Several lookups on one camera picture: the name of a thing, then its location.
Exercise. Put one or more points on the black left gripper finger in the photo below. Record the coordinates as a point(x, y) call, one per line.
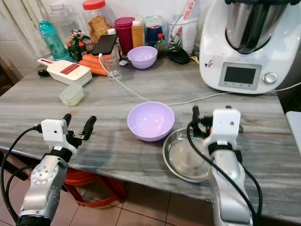
point(67, 119)
point(89, 128)

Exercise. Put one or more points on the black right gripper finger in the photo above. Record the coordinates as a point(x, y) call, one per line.
point(229, 108)
point(195, 120)

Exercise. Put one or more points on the lilac plastic bowl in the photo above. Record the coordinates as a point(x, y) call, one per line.
point(142, 57)
point(150, 121)

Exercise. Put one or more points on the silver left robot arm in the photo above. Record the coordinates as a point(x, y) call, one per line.
point(44, 188)

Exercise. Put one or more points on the small clear food container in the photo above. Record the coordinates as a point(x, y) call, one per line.
point(72, 95)

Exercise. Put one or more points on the stainless steel bowl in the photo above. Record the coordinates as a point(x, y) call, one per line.
point(186, 157)

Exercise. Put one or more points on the white mandoline slicer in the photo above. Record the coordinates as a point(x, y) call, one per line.
point(67, 71)

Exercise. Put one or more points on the red plastic stool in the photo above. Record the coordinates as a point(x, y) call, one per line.
point(99, 188)

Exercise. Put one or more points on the orange carrot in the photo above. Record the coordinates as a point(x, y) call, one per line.
point(93, 69)
point(93, 60)

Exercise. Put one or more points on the white kitchen cooking machine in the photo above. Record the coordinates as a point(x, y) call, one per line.
point(249, 52)

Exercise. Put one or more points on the clear drinking glass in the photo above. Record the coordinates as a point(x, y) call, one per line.
point(113, 67)

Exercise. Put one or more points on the green and red snack packet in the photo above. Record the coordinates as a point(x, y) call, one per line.
point(76, 46)

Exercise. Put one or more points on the teal plastic bottle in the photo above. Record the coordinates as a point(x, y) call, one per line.
point(51, 42)

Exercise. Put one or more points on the small dark red-capped bottle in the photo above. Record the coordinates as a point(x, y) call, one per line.
point(161, 46)

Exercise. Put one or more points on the black smartphone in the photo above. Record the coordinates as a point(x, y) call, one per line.
point(105, 44)

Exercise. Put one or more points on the magenta tumbler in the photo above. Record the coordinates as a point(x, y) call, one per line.
point(125, 37)

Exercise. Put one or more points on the blue jar clear lid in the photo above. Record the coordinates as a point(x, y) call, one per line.
point(154, 31)

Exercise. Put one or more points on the clear plastic jar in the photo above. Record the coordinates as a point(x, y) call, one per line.
point(65, 21)

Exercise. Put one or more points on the red-lidded snack jar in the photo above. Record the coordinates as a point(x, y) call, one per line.
point(98, 23)

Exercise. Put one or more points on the red and white packet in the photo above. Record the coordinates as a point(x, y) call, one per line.
point(189, 14)

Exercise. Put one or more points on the orange bottle white cap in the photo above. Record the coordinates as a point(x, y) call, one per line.
point(137, 35)

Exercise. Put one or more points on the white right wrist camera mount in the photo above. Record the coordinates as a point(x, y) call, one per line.
point(226, 126)

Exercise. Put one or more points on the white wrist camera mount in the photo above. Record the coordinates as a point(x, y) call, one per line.
point(226, 126)
point(54, 133)

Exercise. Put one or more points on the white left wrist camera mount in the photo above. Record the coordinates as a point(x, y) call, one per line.
point(54, 133)

